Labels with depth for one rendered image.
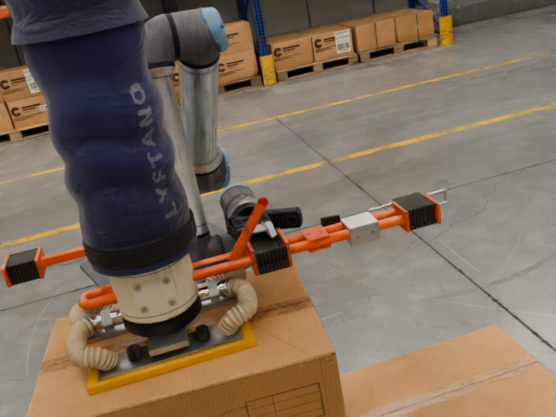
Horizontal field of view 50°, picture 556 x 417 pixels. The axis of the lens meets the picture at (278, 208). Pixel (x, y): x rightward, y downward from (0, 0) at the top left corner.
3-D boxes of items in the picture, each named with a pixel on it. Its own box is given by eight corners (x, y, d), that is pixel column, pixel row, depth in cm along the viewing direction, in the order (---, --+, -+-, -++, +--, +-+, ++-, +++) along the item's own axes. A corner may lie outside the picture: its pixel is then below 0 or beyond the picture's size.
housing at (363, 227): (352, 247, 132) (349, 229, 131) (341, 236, 138) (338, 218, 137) (381, 239, 133) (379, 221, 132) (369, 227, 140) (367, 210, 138)
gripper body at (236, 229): (242, 256, 139) (232, 237, 150) (277, 246, 141) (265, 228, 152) (235, 227, 136) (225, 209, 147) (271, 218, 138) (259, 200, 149)
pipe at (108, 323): (83, 376, 117) (74, 352, 114) (88, 312, 139) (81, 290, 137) (252, 327, 122) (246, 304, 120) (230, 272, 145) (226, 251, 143)
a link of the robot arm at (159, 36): (117, 16, 145) (184, 283, 154) (169, 8, 148) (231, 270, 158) (116, 26, 156) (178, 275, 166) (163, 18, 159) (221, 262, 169)
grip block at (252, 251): (256, 278, 127) (251, 253, 125) (246, 258, 136) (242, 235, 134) (294, 267, 129) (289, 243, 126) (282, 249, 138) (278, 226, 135)
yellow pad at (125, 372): (88, 397, 116) (81, 376, 114) (90, 367, 125) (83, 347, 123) (257, 347, 122) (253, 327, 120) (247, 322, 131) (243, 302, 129)
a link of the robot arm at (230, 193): (254, 210, 168) (248, 176, 164) (265, 227, 157) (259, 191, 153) (221, 218, 166) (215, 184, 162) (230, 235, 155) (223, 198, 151)
